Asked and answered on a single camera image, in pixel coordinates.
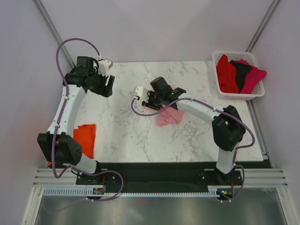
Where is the white slotted cable duct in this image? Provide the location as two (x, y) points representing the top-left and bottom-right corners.
(43, 187), (224, 197)

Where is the right corner aluminium post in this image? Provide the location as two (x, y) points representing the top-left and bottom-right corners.
(246, 0), (282, 53)

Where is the white plastic laundry basket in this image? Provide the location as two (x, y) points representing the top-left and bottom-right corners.
(212, 51), (267, 100)

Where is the magenta t shirt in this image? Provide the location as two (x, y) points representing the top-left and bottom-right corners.
(237, 59), (267, 94)

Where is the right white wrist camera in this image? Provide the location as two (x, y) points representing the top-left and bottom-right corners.
(133, 86), (149, 102)

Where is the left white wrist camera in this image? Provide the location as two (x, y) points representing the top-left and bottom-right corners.
(97, 59), (113, 77)

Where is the red t shirt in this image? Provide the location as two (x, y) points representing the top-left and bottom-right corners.
(216, 54), (239, 94)

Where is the pink t shirt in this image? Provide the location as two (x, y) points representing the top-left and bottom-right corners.
(142, 86), (185, 128)

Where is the aluminium frame rail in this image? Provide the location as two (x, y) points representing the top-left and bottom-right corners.
(33, 169), (288, 188)

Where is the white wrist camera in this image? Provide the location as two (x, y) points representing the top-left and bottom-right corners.
(133, 86), (149, 102)
(97, 59), (113, 77)

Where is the left corner aluminium post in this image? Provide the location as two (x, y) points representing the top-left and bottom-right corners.
(32, 0), (75, 67)

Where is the folded orange t shirt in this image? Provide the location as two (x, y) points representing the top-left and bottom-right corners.
(73, 124), (96, 159)

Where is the black t shirt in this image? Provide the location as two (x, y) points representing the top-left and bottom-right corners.
(230, 60), (252, 92)

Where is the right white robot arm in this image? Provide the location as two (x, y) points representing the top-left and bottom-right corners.
(134, 77), (246, 185)

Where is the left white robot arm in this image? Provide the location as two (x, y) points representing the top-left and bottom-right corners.
(37, 56), (115, 184)

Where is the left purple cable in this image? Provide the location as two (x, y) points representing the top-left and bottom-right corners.
(43, 37), (124, 214)

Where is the corner aluminium post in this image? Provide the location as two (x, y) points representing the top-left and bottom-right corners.
(246, 0), (282, 53)
(32, 0), (75, 67)

